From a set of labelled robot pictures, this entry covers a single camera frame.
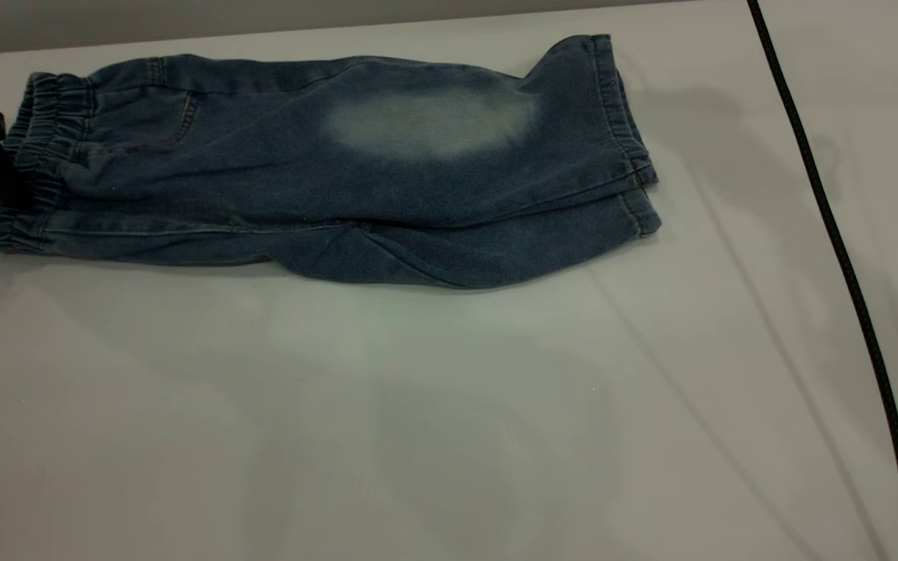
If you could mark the blue denim shorts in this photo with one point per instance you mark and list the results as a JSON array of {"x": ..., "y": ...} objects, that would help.
[{"x": 301, "y": 179}]

